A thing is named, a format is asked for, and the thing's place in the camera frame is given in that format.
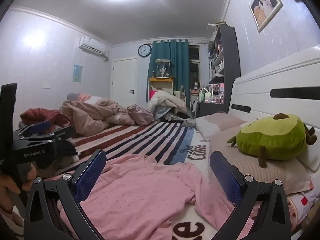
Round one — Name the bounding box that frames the dark desk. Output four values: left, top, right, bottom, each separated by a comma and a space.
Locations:
190, 101, 230, 118

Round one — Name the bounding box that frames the mannequin head with wig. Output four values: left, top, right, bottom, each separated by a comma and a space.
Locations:
191, 78, 202, 95

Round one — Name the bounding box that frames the small blue wall poster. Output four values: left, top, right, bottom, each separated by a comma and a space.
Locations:
73, 64, 83, 82

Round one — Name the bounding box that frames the striped blanket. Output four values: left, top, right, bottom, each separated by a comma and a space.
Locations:
47, 120, 240, 240

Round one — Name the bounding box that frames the beige ribbed pillow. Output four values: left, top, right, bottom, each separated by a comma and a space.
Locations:
209, 122, 312, 195

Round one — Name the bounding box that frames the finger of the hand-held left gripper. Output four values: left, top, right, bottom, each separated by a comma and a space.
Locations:
19, 121, 52, 137
17, 126, 76, 147

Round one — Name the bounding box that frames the yellow shelf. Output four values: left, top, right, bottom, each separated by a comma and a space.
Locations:
148, 77, 174, 103

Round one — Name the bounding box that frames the teal curtain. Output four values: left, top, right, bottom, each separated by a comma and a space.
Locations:
146, 39, 190, 103

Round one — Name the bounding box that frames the red cloth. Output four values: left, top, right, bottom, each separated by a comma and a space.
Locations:
20, 108, 70, 128

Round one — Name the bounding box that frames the dark bookshelf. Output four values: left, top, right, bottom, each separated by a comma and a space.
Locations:
207, 22, 241, 114

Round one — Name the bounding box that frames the pink satin bag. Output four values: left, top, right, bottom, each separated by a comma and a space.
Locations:
125, 104, 154, 127

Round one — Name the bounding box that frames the pink floral bedsheet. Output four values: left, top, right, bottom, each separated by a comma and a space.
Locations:
250, 190, 315, 230

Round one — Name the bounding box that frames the pink dotted top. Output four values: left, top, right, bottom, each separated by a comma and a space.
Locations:
45, 154, 253, 240

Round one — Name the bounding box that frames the dark window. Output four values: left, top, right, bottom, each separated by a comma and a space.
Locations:
189, 45, 200, 85

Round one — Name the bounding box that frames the green avocado plush toy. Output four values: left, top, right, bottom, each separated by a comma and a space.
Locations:
227, 113, 316, 168

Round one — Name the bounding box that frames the person's left hand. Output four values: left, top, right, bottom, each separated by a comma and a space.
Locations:
0, 166, 38, 214

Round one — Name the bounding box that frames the glass display case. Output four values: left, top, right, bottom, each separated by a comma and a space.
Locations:
154, 59, 172, 78

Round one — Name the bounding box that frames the round wall clock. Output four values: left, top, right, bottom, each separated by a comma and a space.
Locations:
138, 44, 152, 57

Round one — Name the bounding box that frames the white bed headboard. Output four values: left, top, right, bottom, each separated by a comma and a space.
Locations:
229, 47, 320, 173

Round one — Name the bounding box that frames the beige duvet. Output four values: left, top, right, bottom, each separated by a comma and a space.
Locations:
61, 94, 137, 135

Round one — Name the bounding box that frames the white door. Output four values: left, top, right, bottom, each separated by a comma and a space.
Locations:
111, 58, 138, 105

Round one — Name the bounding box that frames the white air conditioner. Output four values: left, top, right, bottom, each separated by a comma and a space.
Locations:
79, 36, 110, 61

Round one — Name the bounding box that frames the cluster of cosmetic bottles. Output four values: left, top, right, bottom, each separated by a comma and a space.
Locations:
200, 82, 225, 104

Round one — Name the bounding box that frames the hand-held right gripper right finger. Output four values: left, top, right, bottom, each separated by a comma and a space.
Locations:
209, 151, 292, 240

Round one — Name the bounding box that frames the plain beige pillow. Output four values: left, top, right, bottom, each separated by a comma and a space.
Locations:
195, 112, 248, 139

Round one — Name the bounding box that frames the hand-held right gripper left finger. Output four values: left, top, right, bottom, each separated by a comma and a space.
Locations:
23, 149, 108, 240

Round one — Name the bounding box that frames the cream bedding pile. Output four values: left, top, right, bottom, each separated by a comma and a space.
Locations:
147, 90, 188, 120

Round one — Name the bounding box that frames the framed wall picture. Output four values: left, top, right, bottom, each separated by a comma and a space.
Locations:
249, 0, 284, 33

